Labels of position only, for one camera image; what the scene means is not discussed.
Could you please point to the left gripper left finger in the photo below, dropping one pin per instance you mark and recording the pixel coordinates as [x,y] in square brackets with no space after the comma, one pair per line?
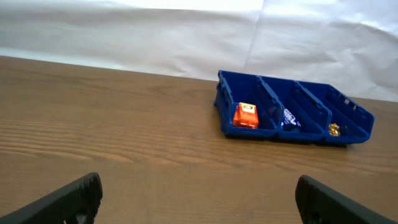
[62,205]

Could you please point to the blue candy pack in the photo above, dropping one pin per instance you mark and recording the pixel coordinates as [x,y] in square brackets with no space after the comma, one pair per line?
[290,119]

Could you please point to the blue tray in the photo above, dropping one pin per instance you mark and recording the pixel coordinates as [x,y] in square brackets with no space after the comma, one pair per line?
[245,90]

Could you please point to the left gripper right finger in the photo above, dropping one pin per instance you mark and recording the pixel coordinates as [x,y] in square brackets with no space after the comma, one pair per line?
[326,205]

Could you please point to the gold wrapped candy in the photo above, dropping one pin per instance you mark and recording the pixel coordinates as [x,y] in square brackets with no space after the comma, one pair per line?
[334,130]

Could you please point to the orange candy box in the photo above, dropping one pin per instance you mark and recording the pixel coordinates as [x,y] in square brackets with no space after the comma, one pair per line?
[245,115]

